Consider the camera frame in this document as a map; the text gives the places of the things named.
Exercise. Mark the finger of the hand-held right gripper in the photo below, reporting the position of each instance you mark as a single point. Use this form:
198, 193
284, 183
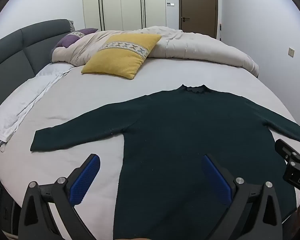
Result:
286, 151

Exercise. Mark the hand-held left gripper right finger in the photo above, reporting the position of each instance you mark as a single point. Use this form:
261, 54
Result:
215, 180

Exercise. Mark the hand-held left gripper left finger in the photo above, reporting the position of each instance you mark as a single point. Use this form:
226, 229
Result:
86, 180

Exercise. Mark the dark green sweater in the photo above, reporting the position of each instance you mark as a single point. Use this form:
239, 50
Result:
177, 130

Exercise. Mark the bed with white sheet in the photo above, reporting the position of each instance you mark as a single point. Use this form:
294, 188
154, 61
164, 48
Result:
95, 100

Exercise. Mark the white wrinkled blanket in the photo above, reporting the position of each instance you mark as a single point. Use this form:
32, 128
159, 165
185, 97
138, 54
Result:
22, 100

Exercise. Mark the yellow cushion with patterned band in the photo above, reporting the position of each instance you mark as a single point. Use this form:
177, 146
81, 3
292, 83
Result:
117, 57

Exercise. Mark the beige duvet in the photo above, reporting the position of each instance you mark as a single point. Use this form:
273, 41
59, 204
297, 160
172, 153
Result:
202, 47

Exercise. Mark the purple cushion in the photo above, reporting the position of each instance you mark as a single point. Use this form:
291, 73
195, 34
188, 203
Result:
67, 41

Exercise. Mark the grey padded headboard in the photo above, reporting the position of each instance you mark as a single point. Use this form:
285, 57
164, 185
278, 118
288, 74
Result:
20, 47

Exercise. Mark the brown door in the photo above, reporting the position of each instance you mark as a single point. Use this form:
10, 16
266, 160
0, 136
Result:
198, 5

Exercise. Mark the white wardrobe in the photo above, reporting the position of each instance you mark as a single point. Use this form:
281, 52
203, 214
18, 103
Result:
125, 5

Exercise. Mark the beige wall switch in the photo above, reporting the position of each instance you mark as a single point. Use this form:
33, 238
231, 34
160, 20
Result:
291, 51

